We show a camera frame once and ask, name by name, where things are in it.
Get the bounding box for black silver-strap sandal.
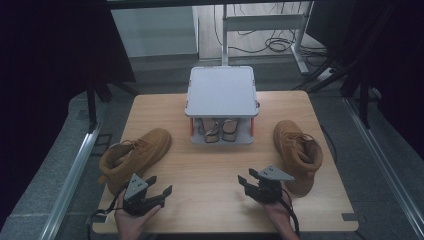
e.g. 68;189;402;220
199;118;222;145
221;118;241;143

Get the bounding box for aluminium rail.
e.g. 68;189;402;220
37;124;104;240
344;96;424;238

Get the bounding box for right hand-held gripper cable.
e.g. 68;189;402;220
279;187;301;238

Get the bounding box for white metal desk frame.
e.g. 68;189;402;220
220;0;315;76

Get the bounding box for black floor cables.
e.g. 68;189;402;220
213;2;330;68

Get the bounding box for left hand-held gripper cable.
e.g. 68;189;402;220
87;190;130;240

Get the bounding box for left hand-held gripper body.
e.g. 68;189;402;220
122;172;167;217

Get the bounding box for grey partition panel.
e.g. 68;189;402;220
110;5;200;59

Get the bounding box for tan suede boot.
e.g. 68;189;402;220
97;127;173;196
273;119;325;199

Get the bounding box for dark curtain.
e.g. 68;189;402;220
305;0;424;161
0;0;137;231

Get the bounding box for black tripod stand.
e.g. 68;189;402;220
292;56;374;130
85;79;142;133

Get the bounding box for person's left hand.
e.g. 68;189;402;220
113;200;163;240

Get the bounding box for person's right hand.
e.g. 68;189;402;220
262;190;295;235

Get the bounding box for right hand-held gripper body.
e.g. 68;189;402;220
242;165;296;205

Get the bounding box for hand-held gripper cable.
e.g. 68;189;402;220
87;190;130;240
279;187;301;238

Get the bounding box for white two-tier shoe rack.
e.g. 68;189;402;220
185;65;261;146

